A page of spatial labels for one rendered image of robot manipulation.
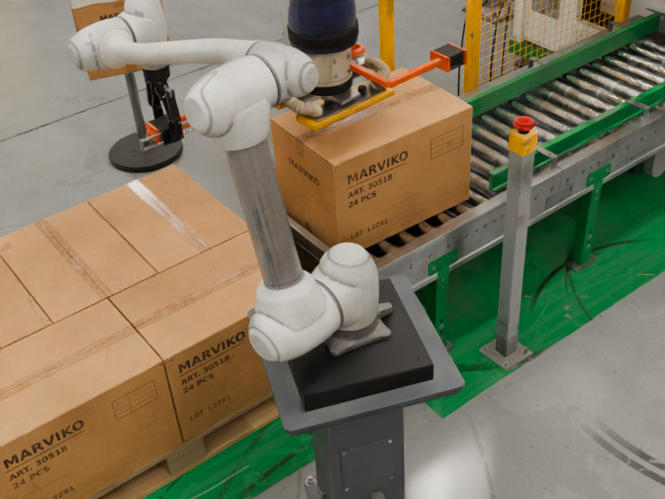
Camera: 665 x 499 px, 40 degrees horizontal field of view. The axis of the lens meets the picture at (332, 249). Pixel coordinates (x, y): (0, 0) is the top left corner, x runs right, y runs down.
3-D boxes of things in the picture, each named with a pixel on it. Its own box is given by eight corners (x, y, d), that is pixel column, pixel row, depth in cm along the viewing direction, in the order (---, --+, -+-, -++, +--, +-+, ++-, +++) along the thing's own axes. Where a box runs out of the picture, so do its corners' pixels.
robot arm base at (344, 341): (406, 333, 250) (407, 318, 246) (332, 357, 243) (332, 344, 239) (375, 292, 263) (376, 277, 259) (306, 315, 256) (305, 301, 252)
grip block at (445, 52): (448, 55, 298) (448, 42, 295) (467, 64, 292) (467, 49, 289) (429, 64, 294) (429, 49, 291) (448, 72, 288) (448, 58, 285)
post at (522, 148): (505, 343, 360) (522, 124, 298) (518, 352, 355) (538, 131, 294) (493, 350, 357) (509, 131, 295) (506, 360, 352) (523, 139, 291)
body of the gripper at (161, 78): (174, 64, 253) (179, 94, 259) (159, 55, 259) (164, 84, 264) (150, 73, 250) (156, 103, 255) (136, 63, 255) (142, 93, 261)
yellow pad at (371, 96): (375, 84, 307) (375, 71, 304) (395, 94, 301) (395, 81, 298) (295, 120, 292) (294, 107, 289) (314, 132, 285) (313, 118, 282)
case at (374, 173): (404, 155, 371) (403, 66, 346) (469, 199, 344) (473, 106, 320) (280, 209, 346) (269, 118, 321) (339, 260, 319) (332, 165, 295)
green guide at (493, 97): (641, 23, 453) (643, 6, 448) (658, 30, 446) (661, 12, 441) (397, 136, 382) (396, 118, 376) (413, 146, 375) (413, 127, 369)
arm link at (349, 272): (390, 311, 249) (393, 249, 234) (344, 346, 239) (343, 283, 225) (347, 283, 257) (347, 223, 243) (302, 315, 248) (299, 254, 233)
